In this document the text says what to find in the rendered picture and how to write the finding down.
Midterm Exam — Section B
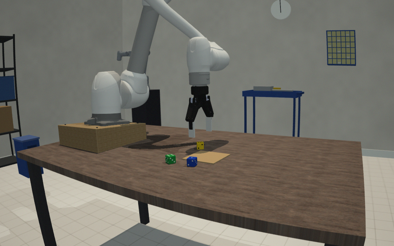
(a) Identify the green die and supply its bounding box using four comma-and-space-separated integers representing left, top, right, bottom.
165, 154, 176, 164

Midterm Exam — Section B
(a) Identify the blue die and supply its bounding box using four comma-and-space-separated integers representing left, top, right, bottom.
187, 156, 197, 167

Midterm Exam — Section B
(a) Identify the yellow die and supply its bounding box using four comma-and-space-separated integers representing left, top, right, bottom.
197, 141, 204, 150

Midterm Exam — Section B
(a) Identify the tan flat mat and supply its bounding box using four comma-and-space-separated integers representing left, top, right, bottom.
182, 150, 230, 164

